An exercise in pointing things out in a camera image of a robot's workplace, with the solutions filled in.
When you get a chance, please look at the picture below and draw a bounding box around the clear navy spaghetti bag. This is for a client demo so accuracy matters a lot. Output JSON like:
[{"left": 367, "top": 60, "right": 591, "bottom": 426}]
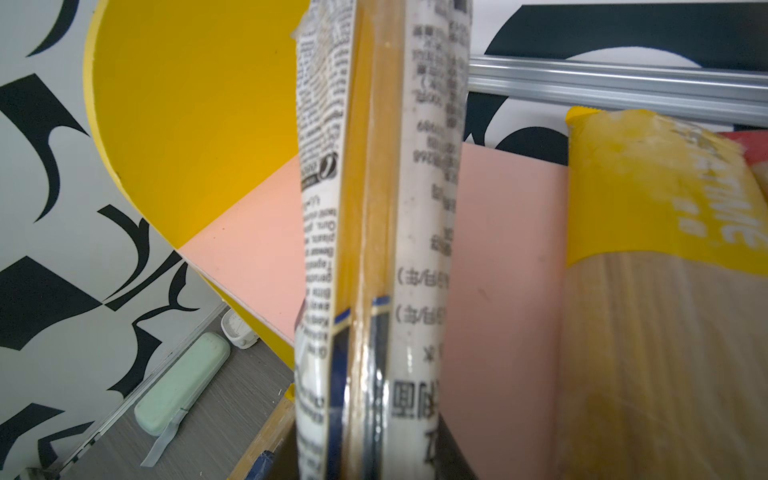
[{"left": 294, "top": 1, "right": 473, "bottom": 479}]

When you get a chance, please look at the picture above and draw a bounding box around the yellow noodle bag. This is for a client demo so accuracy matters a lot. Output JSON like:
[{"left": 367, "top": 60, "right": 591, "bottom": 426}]
[{"left": 555, "top": 107, "right": 767, "bottom": 479}]

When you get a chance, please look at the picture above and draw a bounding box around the red end spaghetti bag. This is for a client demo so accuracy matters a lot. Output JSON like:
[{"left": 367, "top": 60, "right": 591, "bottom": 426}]
[{"left": 722, "top": 130, "right": 768, "bottom": 197}]

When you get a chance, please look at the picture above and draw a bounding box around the yellow shelf unit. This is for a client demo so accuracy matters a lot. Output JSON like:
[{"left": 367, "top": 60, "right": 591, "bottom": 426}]
[{"left": 84, "top": 1, "right": 567, "bottom": 479}]

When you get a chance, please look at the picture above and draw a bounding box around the white round device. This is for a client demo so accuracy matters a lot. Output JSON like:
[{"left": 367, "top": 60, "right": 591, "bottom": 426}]
[{"left": 220, "top": 309, "right": 259, "bottom": 350}]

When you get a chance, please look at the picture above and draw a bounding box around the green glasses case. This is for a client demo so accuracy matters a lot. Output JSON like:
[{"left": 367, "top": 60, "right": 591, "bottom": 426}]
[{"left": 134, "top": 332, "right": 231, "bottom": 437}]

